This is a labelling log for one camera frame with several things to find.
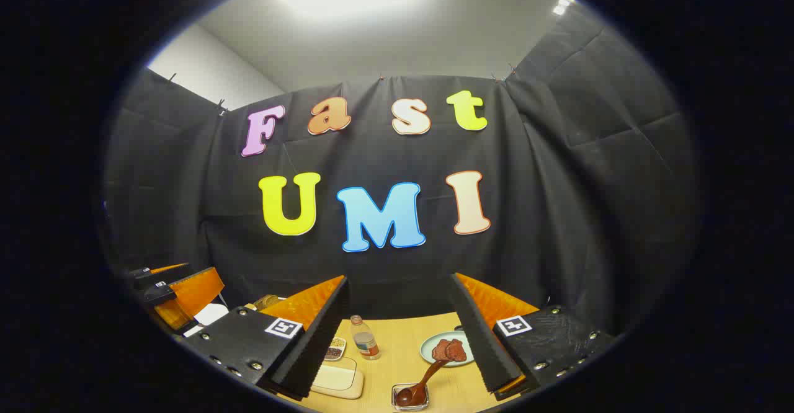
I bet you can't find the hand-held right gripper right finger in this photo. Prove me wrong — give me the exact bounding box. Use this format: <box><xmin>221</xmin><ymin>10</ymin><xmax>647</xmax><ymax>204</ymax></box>
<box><xmin>447</xmin><ymin>272</ymin><xmax>622</xmax><ymax>402</ymax></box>

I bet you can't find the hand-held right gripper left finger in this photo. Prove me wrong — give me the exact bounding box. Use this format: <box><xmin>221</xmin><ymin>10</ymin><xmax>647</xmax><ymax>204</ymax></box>
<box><xmin>182</xmin><ymin>275</ymin><xmax>350</xmax><ymax>401</ymax></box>

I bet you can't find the white rice cooker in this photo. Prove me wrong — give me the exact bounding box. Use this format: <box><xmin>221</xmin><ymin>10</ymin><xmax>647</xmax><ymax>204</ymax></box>
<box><xmin>182</xmin><ymin>303</ymin><xmax>231</xmax><ymax>339</ymax></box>

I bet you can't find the cream box of white rice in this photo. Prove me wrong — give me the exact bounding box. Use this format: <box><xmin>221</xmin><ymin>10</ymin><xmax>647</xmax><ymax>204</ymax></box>
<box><xmin>310</xmin><ymin>357</ymin><xmax>365</xmax><ymax>400</ymax></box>

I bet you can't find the brown wooden spoon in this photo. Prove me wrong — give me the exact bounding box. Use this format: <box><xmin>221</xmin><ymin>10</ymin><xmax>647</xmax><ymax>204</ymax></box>
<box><xmin>396</xmin><ymin>358</ymin><xmax>450</xmax><ymax>408</ymax></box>

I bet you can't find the clear plastic water bottle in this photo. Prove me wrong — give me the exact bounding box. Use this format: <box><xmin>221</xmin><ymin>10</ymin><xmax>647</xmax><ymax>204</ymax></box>
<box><xmin>350</xmin><ymin>314</ymin><xmax>381</xmax><ymax>362</ymax></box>

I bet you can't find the pale green plate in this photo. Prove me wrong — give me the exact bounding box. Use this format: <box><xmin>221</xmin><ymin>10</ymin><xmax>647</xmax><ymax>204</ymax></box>
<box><xmin>419</xmin><ymin>331</ymin><xmax>476</xmax><ymax>368</ymax></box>

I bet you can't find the black backdrop cloth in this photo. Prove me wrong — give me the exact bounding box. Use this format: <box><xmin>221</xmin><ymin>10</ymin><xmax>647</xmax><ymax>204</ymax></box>
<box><xmin>102</xmin><ymin>4</ymin><xmax>702</xmax><ymax>339</ymax></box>

